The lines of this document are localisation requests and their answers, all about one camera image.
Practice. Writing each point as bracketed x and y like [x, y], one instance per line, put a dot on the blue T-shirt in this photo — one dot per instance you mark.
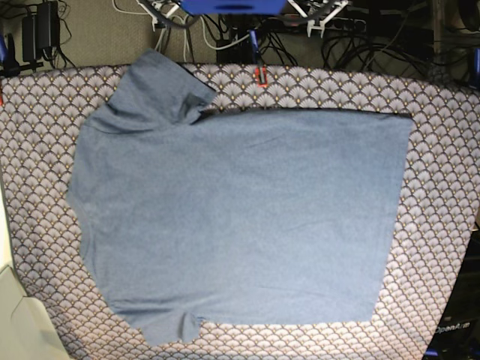
[278, 216]

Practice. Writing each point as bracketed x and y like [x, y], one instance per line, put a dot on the red and black clamp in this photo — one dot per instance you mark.
[261, 76]

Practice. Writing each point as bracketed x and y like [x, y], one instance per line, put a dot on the black power strip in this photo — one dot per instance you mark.
[336, 23]

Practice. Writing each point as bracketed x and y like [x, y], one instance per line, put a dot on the blue box at top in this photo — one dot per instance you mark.
[261, 7]

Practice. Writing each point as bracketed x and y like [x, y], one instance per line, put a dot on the fan-patterned tablecloth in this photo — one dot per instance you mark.
[439, 200]

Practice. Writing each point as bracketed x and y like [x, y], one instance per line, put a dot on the black power adapter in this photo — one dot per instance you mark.
[41, 32]

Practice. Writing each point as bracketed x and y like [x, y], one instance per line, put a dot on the black OpenArm base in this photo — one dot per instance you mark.
[457, 335]

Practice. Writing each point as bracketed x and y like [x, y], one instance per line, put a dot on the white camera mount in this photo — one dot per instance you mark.
[318, 16]
[162, 14]

